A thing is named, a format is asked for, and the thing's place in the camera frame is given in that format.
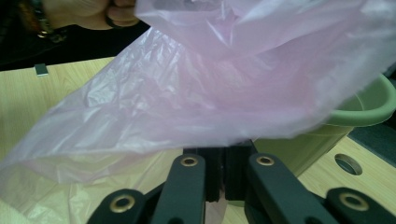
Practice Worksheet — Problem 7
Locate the pink plastic bag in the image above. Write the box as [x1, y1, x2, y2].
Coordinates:
[0, 0, 396, 224]

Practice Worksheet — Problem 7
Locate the round plastic trash bin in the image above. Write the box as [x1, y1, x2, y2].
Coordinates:
[226, 74, 396, 208]

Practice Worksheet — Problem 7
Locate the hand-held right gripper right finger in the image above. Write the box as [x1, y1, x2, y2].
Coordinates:
[223, 139, 259, 202]

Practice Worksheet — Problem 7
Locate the grey tape strip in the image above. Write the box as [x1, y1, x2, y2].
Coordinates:
[34, 63, 50, 77]

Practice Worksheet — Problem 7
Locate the beaded bracelet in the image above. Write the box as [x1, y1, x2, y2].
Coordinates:
[18, 0, 68, 44]

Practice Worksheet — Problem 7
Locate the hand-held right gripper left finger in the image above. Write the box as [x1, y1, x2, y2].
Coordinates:
[182, 147, 226, 203]

